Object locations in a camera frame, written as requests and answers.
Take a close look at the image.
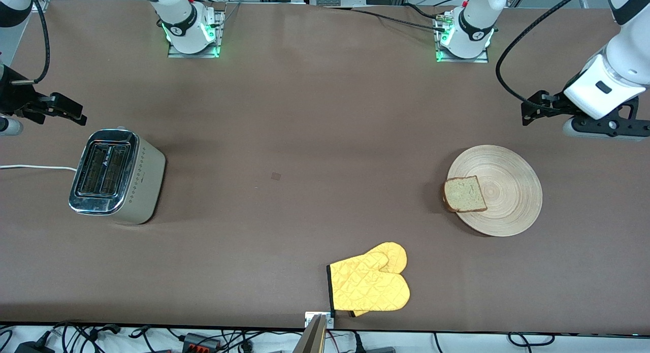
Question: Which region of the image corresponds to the round wooden plate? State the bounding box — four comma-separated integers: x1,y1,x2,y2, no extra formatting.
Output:
447,145,543,237

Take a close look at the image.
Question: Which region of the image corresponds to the brown bread slice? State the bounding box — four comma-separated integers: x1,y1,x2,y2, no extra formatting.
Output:
443,176,488,213

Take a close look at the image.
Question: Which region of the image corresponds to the beige chrome two-slot toaster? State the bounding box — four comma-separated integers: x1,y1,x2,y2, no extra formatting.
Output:
69,127,167,226

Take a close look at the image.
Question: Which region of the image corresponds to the black power adapter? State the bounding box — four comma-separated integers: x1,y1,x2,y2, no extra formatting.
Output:
14,340,55,353

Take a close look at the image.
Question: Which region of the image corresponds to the yellow quilted oven mitt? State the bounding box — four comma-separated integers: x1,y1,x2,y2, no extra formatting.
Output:
327,242,411,318

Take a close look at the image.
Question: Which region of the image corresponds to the black red connector block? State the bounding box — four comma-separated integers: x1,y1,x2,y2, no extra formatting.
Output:
183,333,222,351

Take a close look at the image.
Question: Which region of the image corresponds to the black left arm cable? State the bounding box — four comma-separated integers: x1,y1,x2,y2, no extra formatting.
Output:
496,0,592,110

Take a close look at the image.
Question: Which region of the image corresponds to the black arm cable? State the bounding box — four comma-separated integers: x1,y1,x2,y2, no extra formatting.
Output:
10,0,51,84
496,0,592,110

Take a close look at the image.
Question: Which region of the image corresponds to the white toaster power cord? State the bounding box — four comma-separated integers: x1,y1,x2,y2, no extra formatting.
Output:
0,164,78,172

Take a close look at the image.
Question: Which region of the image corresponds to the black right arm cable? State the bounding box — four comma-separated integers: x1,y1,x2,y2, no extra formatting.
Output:
10,0,51,84

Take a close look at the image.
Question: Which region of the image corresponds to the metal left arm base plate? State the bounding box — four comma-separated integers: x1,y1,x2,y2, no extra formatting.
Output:
436,13,490,64

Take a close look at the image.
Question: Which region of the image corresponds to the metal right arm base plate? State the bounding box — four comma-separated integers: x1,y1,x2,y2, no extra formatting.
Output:
168,8,222,59

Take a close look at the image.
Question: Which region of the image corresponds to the long black table cable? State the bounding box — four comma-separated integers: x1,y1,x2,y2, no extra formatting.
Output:
325,5,447,31

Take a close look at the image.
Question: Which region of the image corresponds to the black looped floor cable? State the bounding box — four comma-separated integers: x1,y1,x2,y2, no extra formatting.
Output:
508,333,555,347

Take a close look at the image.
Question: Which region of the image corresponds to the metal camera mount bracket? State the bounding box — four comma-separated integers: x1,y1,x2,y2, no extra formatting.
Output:
305,311,335,329

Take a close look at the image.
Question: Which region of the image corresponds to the tan camera stand bar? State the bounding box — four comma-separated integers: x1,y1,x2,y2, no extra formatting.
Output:
293,315,327,353

